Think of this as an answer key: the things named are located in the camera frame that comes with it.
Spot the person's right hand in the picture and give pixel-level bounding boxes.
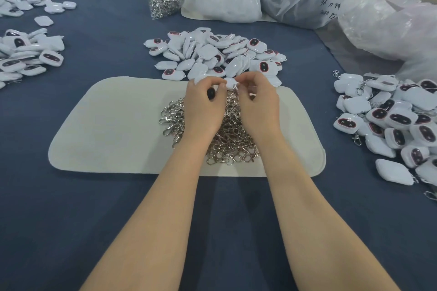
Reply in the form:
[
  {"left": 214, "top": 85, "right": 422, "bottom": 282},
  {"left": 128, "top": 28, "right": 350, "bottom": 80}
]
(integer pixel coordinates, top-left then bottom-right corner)
[{"left": 235, "top": 71, "right": 282, "bottom": 141}]

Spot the person's left hand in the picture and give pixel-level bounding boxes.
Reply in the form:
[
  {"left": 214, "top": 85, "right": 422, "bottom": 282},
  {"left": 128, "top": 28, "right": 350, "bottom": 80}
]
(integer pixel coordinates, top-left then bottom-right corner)
[{"left": 183, "top": 77, "right": 228, "bottom": 141}]

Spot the white fob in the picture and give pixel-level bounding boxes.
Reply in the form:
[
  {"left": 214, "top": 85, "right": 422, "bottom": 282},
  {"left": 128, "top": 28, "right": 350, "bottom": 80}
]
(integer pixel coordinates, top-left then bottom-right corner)
[{"left": 207, "top": 77, "right": 240, "bottom": 101}]

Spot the pile of metal clasps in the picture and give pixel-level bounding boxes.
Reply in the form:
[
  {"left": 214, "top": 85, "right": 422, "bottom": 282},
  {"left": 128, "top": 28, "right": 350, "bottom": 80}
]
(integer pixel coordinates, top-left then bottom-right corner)
[{"left": 159, "top": 90, "right": 262, "bottom": 166}]

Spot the pile of finished fobs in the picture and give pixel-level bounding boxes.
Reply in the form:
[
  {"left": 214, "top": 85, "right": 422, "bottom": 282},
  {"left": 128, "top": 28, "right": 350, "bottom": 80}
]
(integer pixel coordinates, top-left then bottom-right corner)
[{"left": 332, "top": 71, "right": 437, "bottom": 201}]

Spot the person's right forearm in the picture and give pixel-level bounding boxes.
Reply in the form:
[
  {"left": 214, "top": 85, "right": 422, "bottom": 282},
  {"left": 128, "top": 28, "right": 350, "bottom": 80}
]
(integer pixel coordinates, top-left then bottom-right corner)
[{"left": 257, "top": 134, "right": 400, "bottom": 291}]

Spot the person's left forearm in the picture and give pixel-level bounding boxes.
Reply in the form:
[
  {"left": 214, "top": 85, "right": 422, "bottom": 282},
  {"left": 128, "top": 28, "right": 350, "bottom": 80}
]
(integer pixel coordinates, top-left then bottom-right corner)
[{"left": 81, "top": 135, "right": 226, "bottom": 291}]

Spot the cream felt work mat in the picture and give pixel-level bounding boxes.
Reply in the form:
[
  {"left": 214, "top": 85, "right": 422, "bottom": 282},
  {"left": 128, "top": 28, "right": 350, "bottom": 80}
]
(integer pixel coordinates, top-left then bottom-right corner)
[{"left": 48, "top": 76, "right": 327, "bottom": 178}]

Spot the crumpled clear plastic bag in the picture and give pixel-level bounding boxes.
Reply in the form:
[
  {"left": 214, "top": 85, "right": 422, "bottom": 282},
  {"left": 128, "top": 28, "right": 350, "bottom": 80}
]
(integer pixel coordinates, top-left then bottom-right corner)
[{"left": 338, "top": 0, "right": 437, "bottom": 82}]

